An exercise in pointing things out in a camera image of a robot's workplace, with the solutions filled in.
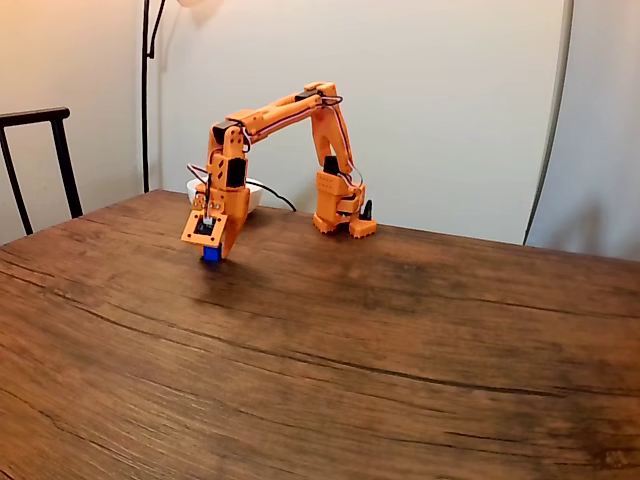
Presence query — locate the white bowl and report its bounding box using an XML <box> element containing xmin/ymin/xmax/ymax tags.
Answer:
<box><xmin>186</xmin><ymin>177</ymin><xmax>265</xmax><ymax>217</ymax></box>

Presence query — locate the black floor lamp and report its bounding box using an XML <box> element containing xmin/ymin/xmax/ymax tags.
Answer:
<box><xmin>141</xmin><ymin>0</ymin><xmax>224</xmax><ymax>194</ymax></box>

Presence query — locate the orange gripper camera mount plate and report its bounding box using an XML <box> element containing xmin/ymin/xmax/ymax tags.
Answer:
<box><xmin>180</xmin><ymin>208</ymin><xmax>230</xmax><ymax>250</ymax></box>

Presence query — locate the black camera cable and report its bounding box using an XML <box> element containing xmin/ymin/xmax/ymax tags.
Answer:
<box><xmin>248</xmin><ymin>180</ymin><xmax>298</xmax><ymax>213</ymax></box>

